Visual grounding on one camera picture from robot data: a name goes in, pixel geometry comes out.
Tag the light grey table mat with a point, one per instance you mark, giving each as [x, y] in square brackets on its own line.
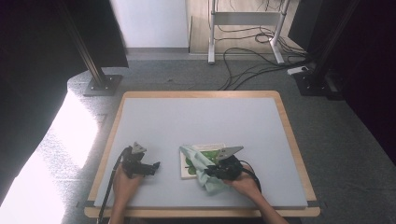
[186, 124]

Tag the person's left hand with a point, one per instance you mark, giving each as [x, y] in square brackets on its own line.
[124, 189]

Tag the dark curtain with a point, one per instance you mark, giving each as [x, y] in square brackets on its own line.
[373, 77]
[31, 77]

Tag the caterpillar picture book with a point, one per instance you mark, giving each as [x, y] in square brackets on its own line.
[205, 151]

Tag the black metal stand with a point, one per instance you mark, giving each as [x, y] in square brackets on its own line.
[323, 62]
[93, 65]

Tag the wooden table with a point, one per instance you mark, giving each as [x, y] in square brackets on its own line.
[202, 94]

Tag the black tape strip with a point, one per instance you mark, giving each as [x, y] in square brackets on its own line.
[317, 204]

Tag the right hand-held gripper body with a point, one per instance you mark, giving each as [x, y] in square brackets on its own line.
[229, 168]

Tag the light green cloth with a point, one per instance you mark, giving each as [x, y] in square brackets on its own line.
[199, 165]

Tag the white metal desk frame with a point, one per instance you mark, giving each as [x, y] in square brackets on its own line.
[246, 18]

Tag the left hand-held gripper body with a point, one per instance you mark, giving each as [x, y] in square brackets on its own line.
[134, 165]

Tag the white power strip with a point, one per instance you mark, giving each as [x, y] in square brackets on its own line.
[297, 70]

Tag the person's right hand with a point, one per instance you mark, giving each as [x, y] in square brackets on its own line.
[244, 185]

